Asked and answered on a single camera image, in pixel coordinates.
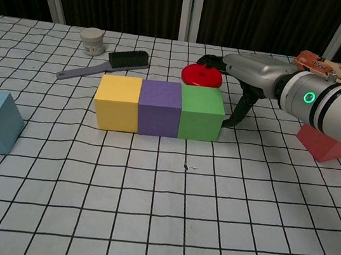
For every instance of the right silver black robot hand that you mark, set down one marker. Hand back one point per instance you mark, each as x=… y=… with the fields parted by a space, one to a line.
x=255 y=73

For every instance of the green foam cube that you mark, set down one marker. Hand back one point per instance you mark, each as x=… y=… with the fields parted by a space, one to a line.
x=200 y=119

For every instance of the red foam cube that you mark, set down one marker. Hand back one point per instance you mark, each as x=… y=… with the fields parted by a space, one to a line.
x=321 y=147

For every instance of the yellow foam cube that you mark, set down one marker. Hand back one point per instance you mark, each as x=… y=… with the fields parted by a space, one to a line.
x=116 y=106

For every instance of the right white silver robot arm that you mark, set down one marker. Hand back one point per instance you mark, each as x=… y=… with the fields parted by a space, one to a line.
x=336 y=110

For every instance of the red round plastic lid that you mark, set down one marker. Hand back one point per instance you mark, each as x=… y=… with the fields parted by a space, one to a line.
x=197 y=77

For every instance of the purple foam cube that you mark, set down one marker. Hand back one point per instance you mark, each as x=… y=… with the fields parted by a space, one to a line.
x=159 y=113

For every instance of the grey brush with black bristles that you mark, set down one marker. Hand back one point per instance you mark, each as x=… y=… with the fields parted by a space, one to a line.
x=129 y=58

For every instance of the small white round jar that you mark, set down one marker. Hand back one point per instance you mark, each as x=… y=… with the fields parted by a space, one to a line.
x=91 y=42

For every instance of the light blue checkered tablecloth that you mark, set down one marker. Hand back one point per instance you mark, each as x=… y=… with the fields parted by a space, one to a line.
x=157 y=212

